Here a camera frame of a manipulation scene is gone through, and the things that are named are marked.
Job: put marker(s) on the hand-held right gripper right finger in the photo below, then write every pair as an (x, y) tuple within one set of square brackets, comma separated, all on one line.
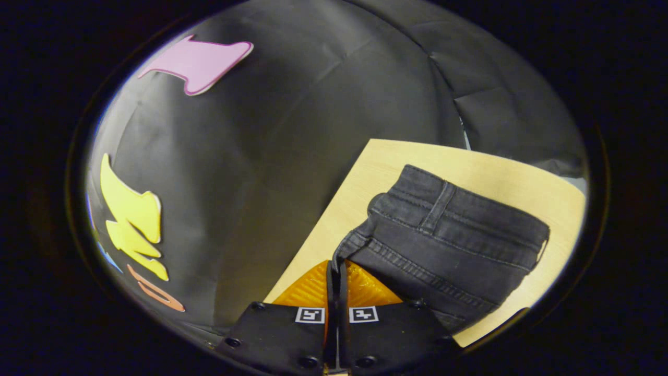
[(343, 324)]

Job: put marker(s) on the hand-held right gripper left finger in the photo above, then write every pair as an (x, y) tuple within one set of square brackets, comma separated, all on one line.
[(330, 324)]

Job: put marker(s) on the black jeans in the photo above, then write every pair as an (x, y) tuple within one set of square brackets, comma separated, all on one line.
[(449, 245)]

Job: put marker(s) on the black backdrop cloth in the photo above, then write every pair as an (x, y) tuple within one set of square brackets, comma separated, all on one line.
[(271, 172)]

